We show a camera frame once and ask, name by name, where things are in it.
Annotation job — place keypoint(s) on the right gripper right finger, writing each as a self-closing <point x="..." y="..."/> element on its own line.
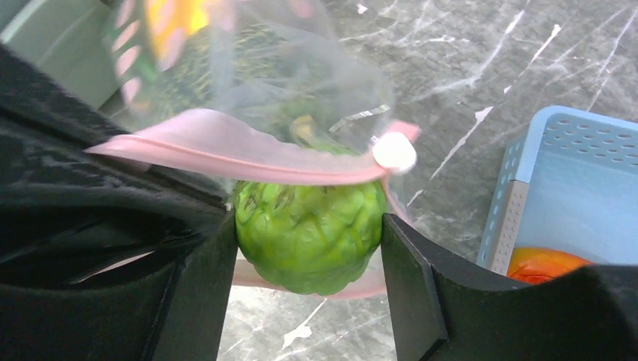
<point x="444" y="307"/>

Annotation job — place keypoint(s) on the light blue plastic basket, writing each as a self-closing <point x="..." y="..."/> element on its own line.
<point x="569" y="183"/>

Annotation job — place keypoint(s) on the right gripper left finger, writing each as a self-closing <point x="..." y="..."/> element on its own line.
<point x="113" y="285"/>

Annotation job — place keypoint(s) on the clear plastic storage bin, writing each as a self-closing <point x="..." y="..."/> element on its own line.
<point x="64" y="39"/>

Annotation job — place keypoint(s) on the light green custard apple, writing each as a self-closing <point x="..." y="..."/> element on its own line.
<point x="309" y="239"/>

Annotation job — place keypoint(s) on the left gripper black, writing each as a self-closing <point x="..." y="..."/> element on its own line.
<point x="85" y="174"/>

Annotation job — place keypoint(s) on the green netted melon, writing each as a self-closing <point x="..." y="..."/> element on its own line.
<point x="257" y="73"/>

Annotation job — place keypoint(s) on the clear zip top bag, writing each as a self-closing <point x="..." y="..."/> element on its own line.
<point x="358" y="140"/>

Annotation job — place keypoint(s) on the yellow banana bunch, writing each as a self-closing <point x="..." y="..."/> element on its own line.
<point x="170" y="22"/>

